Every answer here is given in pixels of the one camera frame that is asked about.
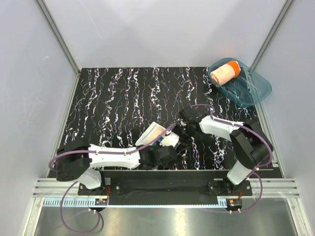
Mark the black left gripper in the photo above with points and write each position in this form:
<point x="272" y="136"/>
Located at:
<point x="161" y="146"/>

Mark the teal Doraemon towel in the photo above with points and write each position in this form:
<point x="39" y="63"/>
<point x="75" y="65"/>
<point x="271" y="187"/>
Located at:
<point x="157" y="135"/>

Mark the orange Doraemon towel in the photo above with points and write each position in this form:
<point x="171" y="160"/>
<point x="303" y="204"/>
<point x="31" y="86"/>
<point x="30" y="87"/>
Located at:
<point x="226" y="72"/>

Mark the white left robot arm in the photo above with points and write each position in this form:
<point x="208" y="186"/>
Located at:
<point x="80" y="161"/>

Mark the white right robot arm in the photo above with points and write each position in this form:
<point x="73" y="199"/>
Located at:
<point x="252" y="148"/>

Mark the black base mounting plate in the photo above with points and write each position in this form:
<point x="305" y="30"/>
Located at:
<point x="208" y="182"/>

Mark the teal transparent plastic bin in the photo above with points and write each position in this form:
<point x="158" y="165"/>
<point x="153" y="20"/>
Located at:
<point x="245" y="90"/>

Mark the left small controller board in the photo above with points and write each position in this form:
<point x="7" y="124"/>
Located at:
<point x="101" y="201"/>

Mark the small controller board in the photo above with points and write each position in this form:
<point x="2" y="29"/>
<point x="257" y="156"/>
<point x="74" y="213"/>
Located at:
<point x="101" y="201"/>
<point x="234" y="204"/>

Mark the right small controller board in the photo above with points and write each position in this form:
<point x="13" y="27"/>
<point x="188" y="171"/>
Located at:
<point x="234" y="204"/>

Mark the aluminium front rail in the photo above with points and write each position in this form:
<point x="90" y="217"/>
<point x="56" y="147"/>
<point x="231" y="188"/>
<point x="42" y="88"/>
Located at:
<point x="66" y="194"/>

